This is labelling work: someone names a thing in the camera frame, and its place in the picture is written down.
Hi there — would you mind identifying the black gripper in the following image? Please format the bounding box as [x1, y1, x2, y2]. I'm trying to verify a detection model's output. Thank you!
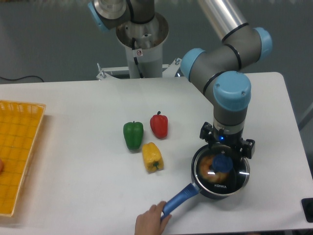
[200, 122, 255, 159]

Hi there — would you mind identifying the glass pot lid blue knob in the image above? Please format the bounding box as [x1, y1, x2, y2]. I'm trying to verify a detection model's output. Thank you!
[194, 144, 251, 195]

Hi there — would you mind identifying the black pot blue handle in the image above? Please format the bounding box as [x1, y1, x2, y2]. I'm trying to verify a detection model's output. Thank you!
[160, 143, 251, 222]

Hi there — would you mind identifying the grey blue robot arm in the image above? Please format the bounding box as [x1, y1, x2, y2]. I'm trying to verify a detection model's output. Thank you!
[88, 0, 272, 158]

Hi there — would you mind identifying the person's hand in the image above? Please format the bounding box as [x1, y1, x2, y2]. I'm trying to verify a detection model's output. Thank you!
[134, 201, 172, 235]

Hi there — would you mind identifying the red bell pepper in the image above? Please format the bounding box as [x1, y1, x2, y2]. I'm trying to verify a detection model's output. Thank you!
[150, 111, 168, 139]

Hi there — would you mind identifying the yellow bell pepper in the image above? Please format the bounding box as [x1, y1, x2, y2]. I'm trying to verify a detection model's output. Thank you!
[142, 142, 164, 173]

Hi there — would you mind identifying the green bell pepper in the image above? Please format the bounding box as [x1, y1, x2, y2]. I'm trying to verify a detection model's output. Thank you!
[123, 121, 144, 150]

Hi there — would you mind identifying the black device at table edge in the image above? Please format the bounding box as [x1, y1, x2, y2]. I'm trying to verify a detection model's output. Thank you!
[301, 198, 313, 223]

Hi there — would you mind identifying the yellow woven basket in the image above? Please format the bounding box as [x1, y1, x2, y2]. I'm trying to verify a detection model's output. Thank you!
[0, 100, 46, 217]

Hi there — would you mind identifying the glazed ring bread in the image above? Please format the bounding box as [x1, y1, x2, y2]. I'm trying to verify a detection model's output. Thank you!
[199, 155, 229, 184]

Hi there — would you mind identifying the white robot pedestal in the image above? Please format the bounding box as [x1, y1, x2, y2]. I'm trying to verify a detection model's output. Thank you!
[96, 12, 186, 81]

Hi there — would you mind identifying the black cable on pedestal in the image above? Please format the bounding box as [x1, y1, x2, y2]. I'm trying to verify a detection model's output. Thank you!
[131, 37, 144, 78]

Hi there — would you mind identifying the black cable on floor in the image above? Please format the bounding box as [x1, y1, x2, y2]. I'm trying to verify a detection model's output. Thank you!
[0, 75, 45, 82]

